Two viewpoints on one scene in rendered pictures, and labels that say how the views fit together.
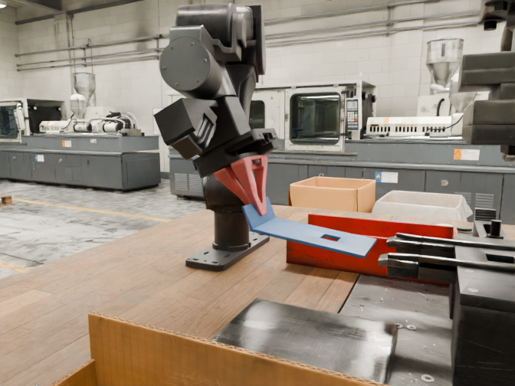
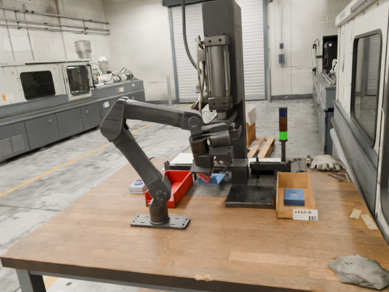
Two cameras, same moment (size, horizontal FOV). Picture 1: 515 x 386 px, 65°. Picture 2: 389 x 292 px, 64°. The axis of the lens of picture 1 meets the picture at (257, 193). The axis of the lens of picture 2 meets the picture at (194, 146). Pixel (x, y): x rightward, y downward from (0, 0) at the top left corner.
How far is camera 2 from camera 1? 1.28 m
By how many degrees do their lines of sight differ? 95
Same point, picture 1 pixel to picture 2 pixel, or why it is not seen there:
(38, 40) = not seen: outside the picture
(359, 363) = (252, 188)
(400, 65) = not seen: outside the picture
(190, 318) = (235, 215)
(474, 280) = (238, 165)
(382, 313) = (216, 191)
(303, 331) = (242, 193)
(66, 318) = (248, 238)
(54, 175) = not seen: outside the picture
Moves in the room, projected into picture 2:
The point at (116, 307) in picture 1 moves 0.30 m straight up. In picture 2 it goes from (234, 231) to (229, 138)
